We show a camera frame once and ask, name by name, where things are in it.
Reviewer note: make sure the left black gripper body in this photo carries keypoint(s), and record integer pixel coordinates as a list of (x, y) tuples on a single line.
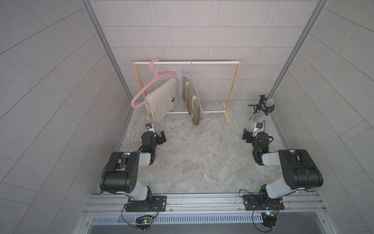
[(158, 139)]

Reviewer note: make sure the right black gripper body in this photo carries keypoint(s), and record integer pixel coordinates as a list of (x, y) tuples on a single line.
[(249, 139)]

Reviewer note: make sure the cream beige scarf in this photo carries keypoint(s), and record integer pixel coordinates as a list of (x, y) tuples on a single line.
[(162, 100)]

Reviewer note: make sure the pink plastic hanger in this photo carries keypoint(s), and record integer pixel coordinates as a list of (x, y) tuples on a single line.
[(156, 78)]

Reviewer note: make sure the brown plaid scarf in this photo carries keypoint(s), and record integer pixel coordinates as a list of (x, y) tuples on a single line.
[(189, 97)]

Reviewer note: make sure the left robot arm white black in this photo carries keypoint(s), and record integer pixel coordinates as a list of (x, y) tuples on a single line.
[(119, 175)]

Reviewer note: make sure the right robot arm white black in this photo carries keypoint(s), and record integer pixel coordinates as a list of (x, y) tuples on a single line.
[(299, 172)]

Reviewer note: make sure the wooden clothes rack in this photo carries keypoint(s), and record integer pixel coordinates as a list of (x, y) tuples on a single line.
[(225, 105)]

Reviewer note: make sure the microphone on black stand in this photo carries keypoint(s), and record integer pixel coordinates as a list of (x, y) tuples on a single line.
[(265, 106)]

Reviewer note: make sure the left circuit board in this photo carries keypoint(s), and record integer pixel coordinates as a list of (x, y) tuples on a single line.
[(143, 223)]

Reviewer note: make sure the circuit board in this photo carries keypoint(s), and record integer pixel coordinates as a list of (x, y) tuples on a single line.
[(270, 219), (143, 223)]

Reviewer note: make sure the right circuit board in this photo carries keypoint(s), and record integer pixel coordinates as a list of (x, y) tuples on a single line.
[(270, 219)]

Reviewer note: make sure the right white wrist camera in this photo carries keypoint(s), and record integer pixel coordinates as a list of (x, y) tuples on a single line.
[(260, 127)]

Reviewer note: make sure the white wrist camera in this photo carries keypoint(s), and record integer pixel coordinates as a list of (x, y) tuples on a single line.
[(260, 127), (149, 127)]

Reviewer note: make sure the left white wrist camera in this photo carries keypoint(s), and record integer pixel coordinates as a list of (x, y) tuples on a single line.
[(149, 127)]

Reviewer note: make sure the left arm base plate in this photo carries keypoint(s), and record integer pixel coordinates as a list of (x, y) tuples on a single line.
[(150, 204)]

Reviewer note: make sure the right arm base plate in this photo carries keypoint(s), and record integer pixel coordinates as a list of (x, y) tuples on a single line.
[(254, 202)]

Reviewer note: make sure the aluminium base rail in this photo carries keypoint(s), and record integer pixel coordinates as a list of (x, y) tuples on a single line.
[(110, 204)]

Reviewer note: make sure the right aluminium corner post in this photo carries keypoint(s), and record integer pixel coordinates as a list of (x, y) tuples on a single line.
[(320, 6)]

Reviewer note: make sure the aluminium corner post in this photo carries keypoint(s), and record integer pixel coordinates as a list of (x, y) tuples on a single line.
[(320, 6), (106, 47)]

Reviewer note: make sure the left aluminium corner post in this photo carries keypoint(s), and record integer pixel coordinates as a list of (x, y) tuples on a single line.
[(106, 47)]

